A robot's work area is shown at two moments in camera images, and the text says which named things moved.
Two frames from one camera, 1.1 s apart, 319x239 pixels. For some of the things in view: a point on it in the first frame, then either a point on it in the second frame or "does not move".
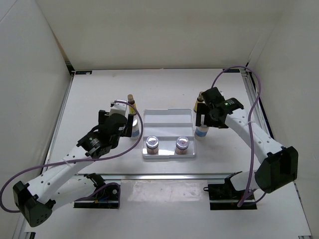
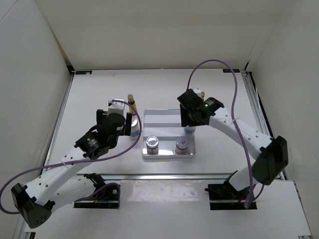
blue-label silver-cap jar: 201,132 → 189,131
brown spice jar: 182,143 does not move
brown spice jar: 152,143 does not move
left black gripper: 126,130 does not move
